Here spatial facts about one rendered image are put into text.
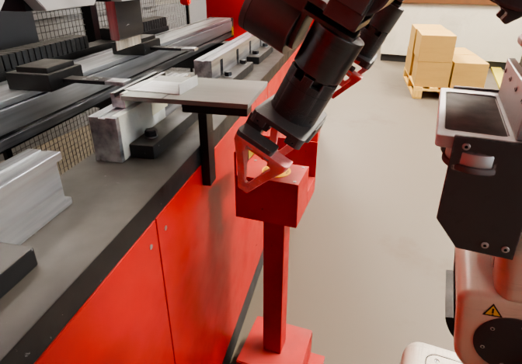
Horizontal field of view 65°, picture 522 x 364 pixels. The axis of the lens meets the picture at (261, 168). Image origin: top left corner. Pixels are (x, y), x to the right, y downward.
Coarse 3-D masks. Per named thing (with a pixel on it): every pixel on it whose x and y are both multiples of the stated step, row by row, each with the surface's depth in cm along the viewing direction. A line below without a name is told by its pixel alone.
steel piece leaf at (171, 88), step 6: (192, 78) 86; (150, 84) 89; (156, 84) 89; (162, 84) 89; (168, 84) 89; (174, 84) 89; (180, 84) 81; (186, 84) 84; (192, 84) 86; (138, 90) 84; (144, 90) 84; (150, 90) 84; (156, 90) 84; (162, 90) 84; (168, 90) 84; (174, 90) 84; (180, 90) 82; (186, 90) 84
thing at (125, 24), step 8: (136, 0) 85; (112, 8) 78; (120, 8) 80; (128, 8) 82; (136, 8) 85; (112, 16) 79; (120, 16) 80; (128, 16) 83; (136, 16) 86; (112, 24) 79; (120, 24) 80; (128, 24) 83; (136, 24) 86; (112, 32) 80; (120, 32) 80; (128, 32) 83; (136, 32) 86; (120, 40) 82; (128, 40) 85; (136, 40) 88; (120, 48) 83
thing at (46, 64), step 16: (32, 64) 91; (48, 64) 91; (64, 64) 94; (80, 64) 98; (16, 80) 90; (32, 80) 89; (48, 80) 88; (64, 80) 92; (80, 80) 91; (96, 80) 91; (112, 80) 91; (128, 80) 91
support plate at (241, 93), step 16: (160, 80) 93; (176, 80) 93; (208, 80) 93; (224, 80) 93; (240, 80) 93; (128, 96) 81; (144, 96) 81; (160, 96) 81; (176, 96) 81; (192, 96) 81; (208, 96) 81; (224, 96) 81; (240, 96) 81; (256, 96) 83
